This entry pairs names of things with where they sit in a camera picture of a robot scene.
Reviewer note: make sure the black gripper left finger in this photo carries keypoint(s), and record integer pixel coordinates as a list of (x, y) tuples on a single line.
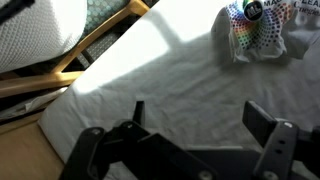
[(150, 153)]

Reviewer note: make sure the white bed mattress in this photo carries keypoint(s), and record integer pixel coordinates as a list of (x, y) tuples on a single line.
[(186, 83)]

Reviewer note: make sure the white cloth rainbow dot print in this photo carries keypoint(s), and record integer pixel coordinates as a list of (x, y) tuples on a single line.
[(260, 33)]

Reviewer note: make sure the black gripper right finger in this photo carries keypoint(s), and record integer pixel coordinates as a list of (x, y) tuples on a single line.
[(276, 143)]

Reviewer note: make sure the white woven basket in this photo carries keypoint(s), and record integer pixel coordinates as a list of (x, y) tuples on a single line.
[(36, 33)]

